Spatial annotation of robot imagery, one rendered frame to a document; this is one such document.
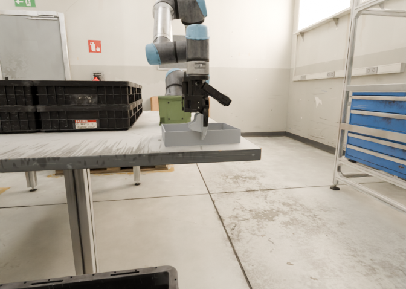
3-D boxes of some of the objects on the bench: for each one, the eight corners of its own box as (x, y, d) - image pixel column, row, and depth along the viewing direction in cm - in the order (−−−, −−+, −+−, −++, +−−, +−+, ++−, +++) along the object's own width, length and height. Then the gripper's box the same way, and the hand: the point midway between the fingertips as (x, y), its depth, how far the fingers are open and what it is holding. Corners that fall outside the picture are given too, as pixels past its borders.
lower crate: (64, 124, 133) (61, 103, 131) (37, 133, 104) (34, 106, 102) (-17, 126, 126) (-21, 103, 124) (-70, 136, 97) (-76, 107, 95)
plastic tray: (223, 133, 104) (223, 122, 103) (240, 142, 85) (240, 129, 84) (161, 136, 98) (161, 124, 97) (165, 146, 79) (164, 132, 78)
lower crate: (137, 122, 140) (136, 102, 138) (131, 130, 111) (130, 105, 109) (64, 124, 133) (61, 103, 131) (38, 133, 104) (34, 106, 102)
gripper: (180, 77, 81) (182, 137, 85) (184, 75, 72) (185, 142, 76) (205, 77, 82) (205, 136, 87) (212, 75, 74) (211, 141, 78)
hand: (203, 135), depth 82 cm, fingers closed
